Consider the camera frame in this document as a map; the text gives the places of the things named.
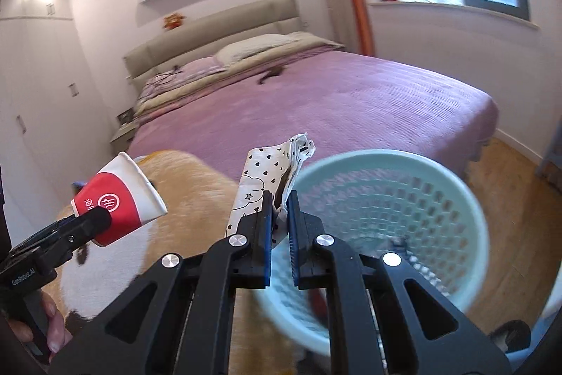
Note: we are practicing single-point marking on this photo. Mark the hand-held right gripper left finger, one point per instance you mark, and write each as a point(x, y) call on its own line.
point(266, 245)

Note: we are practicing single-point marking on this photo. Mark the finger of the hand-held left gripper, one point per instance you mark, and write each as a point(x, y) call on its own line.
point(66, 221)
point(94, 224)

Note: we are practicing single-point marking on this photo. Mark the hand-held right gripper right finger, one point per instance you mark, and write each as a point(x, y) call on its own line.
point(293, 245)

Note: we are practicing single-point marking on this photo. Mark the red white paper cup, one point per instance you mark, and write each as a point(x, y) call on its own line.
point(127, 199)

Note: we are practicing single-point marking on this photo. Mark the white heart print wrapper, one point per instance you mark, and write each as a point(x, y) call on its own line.
point(259, 170)

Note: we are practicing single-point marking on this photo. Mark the light green plastic basket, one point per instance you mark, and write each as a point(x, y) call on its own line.
point(395, 190)

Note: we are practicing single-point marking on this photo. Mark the person's left hand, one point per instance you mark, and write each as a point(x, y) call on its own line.
point(58, 326)

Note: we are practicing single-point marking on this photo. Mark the beige nightstand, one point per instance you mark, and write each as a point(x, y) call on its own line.
point(125, 133)

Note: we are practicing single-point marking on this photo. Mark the small dark desk clock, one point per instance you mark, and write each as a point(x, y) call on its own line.
point(125, 116)

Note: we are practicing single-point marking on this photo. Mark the white wardrobe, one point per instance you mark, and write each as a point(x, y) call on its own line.
point(39, 94)

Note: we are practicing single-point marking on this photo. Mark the folded yellow quilt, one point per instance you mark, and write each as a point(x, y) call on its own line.
point(175, 94)

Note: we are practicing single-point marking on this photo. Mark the bed with purple cover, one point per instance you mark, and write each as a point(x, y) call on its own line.
point(351, 102)

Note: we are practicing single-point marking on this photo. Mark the small brown object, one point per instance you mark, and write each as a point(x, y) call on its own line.
point(270, 75)

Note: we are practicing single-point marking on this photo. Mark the purple pillow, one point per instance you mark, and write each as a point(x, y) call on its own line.
point(202, 68)

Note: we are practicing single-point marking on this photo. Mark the cream pillow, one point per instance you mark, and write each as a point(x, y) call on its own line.
point(254, 47)

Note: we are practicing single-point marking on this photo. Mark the orange plush toy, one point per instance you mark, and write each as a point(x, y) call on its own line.
point(174, 22)

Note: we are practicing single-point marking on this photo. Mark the beige padded headboard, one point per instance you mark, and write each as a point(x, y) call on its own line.
point(219, 28)

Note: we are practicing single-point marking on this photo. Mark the dark slipper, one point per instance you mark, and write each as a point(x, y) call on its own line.
point(511, 335)

